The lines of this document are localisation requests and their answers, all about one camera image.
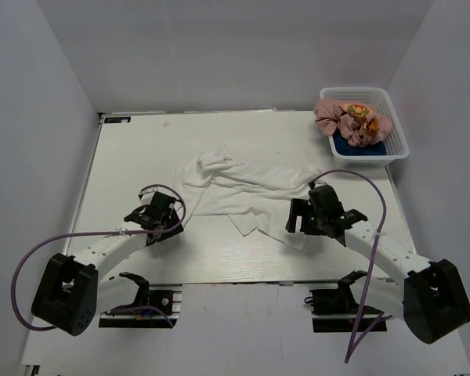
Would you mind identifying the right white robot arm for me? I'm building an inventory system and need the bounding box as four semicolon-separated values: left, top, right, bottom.
286;185;470;344

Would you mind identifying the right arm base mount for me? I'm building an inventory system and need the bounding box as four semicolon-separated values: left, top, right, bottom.
305;287;388;334

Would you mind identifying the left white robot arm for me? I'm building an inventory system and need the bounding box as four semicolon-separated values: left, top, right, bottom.
31;188;186;336

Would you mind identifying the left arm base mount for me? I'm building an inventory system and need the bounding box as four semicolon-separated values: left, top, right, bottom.
98;285;183;329

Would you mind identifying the white plastic basket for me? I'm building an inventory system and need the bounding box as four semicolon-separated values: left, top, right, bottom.
313;87;409;168

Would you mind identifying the blue t shirt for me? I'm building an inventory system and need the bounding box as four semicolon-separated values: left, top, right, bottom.
333;132;386;156

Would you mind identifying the white t shirt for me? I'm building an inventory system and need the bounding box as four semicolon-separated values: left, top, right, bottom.
173;150;320;251

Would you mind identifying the pink printed t shirt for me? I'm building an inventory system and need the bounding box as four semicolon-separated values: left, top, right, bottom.
313;98;393;147

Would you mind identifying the blue label sticker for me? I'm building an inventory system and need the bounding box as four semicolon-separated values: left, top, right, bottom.
103;116;132;124

